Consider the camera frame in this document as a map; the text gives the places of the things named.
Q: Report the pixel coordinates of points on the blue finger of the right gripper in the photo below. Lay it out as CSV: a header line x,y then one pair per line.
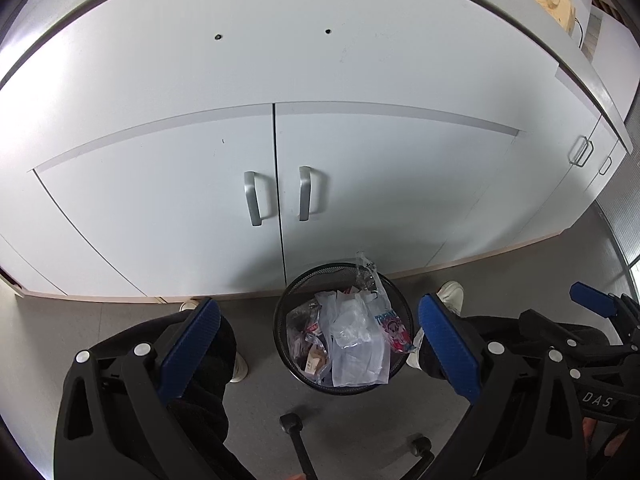
x,y
592,299

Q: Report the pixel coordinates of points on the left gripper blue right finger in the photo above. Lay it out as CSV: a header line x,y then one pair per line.
x,y
452,347

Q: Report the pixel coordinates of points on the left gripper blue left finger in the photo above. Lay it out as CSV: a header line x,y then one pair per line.
x,y
185,349

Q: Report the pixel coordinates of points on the blue red snack wrapper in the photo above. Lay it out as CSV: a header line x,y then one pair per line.
x,y
395,331

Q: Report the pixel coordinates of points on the beige printed paper wrapper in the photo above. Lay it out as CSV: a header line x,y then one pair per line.
x,y
317,361

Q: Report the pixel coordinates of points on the clear printed plastic bag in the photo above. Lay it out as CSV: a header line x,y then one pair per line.
x,y
367,277

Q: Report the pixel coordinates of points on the black mesh trash bin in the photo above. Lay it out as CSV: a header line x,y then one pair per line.
x,y
296,322

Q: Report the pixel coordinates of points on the white kitchen cabinet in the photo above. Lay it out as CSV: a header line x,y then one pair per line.
x,y
436,131

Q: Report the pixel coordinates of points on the person's right hand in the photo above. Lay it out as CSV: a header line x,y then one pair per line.
x,y
602,438

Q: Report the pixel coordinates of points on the person's right shoe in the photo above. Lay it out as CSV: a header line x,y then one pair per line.
x,y
451,294

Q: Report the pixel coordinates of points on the far cabinet handle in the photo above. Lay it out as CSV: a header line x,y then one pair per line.
x,y
581,152

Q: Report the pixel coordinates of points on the left cabinet door handle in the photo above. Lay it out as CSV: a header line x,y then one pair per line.
x,y
251,198

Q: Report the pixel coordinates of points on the cabinet door handle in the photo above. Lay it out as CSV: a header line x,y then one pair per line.
x,y
304,193
251,198

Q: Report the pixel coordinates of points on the right cabinet door handle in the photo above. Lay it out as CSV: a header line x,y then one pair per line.
x,y
304,193

